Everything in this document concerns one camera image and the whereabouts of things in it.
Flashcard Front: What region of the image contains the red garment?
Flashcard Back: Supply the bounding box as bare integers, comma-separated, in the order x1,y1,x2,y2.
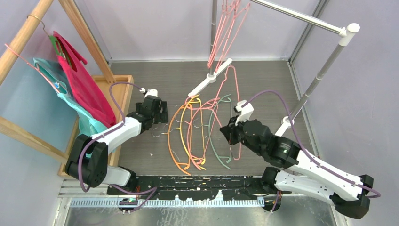
53,32,116,128

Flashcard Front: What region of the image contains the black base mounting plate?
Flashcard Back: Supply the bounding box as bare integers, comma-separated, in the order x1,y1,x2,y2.
107,174,293,202

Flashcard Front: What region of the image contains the silver metal clothes rack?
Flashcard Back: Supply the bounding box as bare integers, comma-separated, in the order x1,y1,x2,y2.
188,0,360,120

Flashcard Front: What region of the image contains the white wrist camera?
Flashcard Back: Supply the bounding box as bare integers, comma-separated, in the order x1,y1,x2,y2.
139,88,158,97
234,100,254,126

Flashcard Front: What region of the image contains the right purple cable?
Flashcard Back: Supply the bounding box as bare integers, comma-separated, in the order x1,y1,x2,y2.
241,89,382,214

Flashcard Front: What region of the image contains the pink plastic hanger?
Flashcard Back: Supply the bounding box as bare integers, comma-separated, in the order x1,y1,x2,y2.
185,95,212,171

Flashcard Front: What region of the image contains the green hanger with gold hook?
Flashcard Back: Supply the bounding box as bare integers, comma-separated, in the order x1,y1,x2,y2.
26,14,72,66

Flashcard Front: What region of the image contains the orange plastic hanger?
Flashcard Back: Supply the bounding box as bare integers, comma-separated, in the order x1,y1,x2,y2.
166,97,193,176

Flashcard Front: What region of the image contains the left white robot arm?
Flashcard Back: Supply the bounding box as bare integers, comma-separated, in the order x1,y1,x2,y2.
64,95,168,194

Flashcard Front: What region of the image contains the yellow plastic hanger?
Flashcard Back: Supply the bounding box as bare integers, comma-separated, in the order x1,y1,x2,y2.
179,95,207,171

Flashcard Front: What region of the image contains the teal garment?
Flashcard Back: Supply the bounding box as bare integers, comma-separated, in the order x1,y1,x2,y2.
33,58,108,136

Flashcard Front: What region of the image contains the pink hanger on wooden rack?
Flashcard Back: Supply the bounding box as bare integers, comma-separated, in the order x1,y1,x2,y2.
4,43,60,94

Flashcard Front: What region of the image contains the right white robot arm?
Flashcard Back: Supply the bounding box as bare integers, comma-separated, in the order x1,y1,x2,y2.
220,116,374,219

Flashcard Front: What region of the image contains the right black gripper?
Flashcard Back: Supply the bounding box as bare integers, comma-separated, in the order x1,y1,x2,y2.
221,114,264,156

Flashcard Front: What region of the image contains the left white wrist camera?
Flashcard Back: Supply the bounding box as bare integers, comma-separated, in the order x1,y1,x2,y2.
139,88,158,97

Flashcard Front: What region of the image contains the pink wire hanger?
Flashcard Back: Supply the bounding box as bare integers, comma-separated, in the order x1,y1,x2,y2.
209,0,251,73
184,66,242,161
208,0,241,72

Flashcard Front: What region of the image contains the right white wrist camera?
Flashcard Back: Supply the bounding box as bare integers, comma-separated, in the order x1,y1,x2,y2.
234,100,254,126

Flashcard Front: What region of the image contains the green plastic hanger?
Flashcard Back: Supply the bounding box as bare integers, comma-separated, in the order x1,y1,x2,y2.
207,94,232,170

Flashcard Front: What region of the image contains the wooden clothes rack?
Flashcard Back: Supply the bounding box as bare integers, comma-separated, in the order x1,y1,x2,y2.
0,0,134,178

